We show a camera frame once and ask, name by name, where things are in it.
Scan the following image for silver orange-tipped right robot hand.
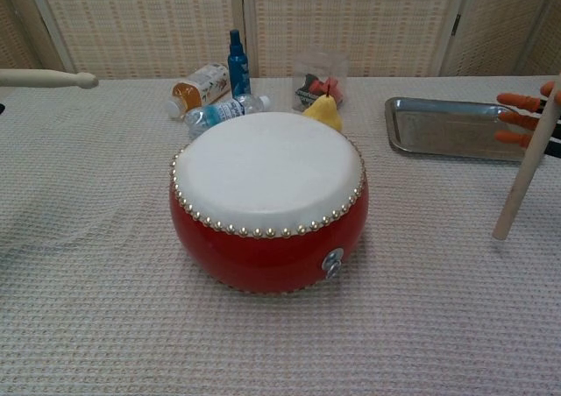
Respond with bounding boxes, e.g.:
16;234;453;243
496;80;561;159

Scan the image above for wooden drumstick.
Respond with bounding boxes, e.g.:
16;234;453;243
492;72;561;241
0;68;100;90

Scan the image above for rectangular steel tray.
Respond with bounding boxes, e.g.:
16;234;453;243
384;96;544;164

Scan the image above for red drum with white skin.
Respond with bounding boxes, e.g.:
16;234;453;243
168;110;370;295

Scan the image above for woven folding screen panel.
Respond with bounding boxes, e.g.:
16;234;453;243
0;0;45;86
516;0;561;76
442;0;549;77
37;0;246;81
243;0;465;78

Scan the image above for yellow pear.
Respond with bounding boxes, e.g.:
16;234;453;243
302;84;344;132

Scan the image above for clear plastic box with items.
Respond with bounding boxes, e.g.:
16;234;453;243
291;50;350;112

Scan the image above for blue spray bottle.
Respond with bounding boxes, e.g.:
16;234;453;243
226;28;252;99

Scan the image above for clear water bottle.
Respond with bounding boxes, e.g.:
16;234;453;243
183;94;272;141

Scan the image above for orange tea bottle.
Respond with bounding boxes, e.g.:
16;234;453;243
165;62;232;120

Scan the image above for beige woven tablecloth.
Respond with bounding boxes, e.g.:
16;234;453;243
0;76;561;396

